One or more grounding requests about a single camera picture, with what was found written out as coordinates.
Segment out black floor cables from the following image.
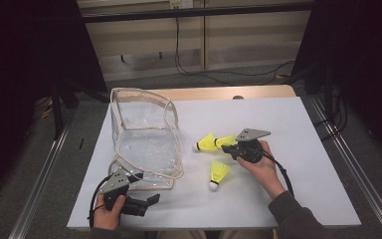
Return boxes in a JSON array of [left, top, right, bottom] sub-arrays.
[[312, 84, 349, 142]]

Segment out aluminium floor rail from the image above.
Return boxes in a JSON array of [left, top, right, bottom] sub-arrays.
[[8, 127, 73, 239], [306, 96, 382, 239]]

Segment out dark curtain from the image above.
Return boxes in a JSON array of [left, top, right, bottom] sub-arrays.
[[291, 0, 382, 167], [0, 0, 108, 203]]

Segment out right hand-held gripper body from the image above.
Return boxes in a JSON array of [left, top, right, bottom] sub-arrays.
[[227, 127, 273, 164]]

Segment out beige cabinet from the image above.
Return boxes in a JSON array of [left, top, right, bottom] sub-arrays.
[[77, 0, 314, 83]]

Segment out clear plastic bag beige trim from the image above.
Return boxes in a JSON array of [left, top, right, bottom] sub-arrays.
[[107, 87, 185, 192]]

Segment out black socket cable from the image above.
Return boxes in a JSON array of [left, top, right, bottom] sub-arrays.
[[173, 8, 296, 87]]

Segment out person's left hand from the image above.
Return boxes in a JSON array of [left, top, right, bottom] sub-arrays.
[[93, 193, 127, 232]]

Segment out white table mat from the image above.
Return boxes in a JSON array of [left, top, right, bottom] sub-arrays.
[[67, 96, 362, 231]]

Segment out person's right hand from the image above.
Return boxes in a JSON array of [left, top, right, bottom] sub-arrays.
[[237, 139, 287, 200]]

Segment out hand-held gripper cable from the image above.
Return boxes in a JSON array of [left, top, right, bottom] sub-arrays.
[[261, 150, 295, 197], [88, 174, 114, 230]]

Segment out right hand-held gripper cable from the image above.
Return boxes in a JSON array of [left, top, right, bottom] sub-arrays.
[[261, 150, 295, 197]]

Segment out black metal stand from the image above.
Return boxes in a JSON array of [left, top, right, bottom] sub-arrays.
[[50, 78, 81, 140], [302, 63, 335, 116]]

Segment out white wall socket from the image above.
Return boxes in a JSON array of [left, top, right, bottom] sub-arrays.
[[169, 0, 194, 10]]

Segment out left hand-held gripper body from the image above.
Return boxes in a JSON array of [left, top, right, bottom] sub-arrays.
[[98, 168, 151, 218]]

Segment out left hand-held gripper cable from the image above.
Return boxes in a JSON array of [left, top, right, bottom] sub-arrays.
[[88, 174, 114, 230]]

